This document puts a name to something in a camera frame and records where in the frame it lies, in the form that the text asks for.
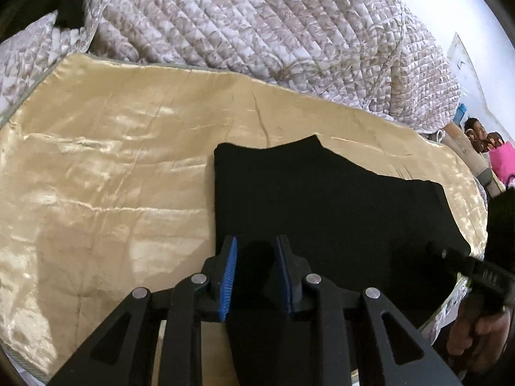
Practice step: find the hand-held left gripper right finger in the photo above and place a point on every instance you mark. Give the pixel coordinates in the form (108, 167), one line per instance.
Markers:
(284, 279)

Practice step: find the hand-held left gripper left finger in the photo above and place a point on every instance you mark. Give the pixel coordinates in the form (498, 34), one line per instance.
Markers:
(228, 279)

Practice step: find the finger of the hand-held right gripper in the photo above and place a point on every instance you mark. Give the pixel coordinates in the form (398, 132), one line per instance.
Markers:
(448, 256)

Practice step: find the black pants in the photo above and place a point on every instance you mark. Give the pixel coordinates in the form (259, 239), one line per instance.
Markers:
(322, 209)

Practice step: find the person's right hand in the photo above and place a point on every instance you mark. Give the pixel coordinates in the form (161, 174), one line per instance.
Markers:
(485, 337)

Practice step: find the teal box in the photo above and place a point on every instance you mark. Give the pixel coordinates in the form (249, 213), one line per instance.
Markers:
(461, 113)

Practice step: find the gold satin bed cover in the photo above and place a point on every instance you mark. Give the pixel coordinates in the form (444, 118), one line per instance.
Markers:
(100, 169)

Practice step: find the floral quilted blanket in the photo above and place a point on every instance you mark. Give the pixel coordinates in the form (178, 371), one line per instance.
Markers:
(241, 16)

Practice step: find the white wall paper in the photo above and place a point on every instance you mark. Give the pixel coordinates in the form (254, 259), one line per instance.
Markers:
(460, 58)

